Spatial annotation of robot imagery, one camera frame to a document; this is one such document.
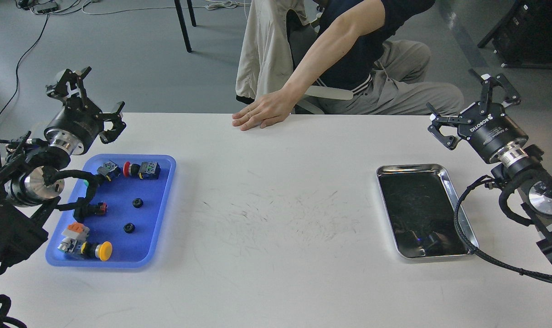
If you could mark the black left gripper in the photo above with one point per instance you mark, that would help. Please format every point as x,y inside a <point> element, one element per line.
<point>76,127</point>

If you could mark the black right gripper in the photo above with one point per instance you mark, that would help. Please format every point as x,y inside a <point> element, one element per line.
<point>492,130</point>

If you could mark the small black gear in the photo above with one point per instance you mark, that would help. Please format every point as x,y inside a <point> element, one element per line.
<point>137,203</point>
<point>129,227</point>

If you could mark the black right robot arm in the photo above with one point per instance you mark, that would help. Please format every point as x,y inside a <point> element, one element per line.
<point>526,187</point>

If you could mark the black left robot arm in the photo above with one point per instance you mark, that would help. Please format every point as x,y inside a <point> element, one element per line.
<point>35,181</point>

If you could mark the person's bare forearm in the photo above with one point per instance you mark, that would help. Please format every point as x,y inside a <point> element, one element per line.
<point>334,43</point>

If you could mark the silver metal tray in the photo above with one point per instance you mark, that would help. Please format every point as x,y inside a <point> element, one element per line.
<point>419,200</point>

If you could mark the blue plastic tray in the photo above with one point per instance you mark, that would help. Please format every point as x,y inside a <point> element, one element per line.
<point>130,250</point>

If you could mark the person's bare hand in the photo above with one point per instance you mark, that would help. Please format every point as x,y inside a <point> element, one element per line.
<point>267,110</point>

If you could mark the red emergency push button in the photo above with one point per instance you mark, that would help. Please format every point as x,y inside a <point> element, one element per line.
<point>147,170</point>

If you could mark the black cabinet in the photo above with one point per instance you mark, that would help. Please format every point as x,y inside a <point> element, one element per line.
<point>523,37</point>

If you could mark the person in beige trousers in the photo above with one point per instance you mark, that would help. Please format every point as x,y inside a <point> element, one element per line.
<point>384,76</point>

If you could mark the black power strip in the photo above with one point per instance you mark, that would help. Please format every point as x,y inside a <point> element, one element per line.
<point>38,6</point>

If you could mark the orange grey contact block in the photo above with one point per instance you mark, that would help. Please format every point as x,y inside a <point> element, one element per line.
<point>75,235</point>

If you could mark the black table leg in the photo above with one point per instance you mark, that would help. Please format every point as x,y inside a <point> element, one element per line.
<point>182,24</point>
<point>190,7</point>

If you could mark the white office chair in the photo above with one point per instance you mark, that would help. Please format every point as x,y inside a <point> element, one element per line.
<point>301,38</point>

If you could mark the green push button switch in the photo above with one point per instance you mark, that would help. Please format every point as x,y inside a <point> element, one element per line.
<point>107,172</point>

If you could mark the black selector switch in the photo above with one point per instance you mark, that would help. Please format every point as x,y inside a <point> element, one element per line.
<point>80,213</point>

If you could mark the yellow push button switch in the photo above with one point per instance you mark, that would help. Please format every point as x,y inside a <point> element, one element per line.
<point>92,251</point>

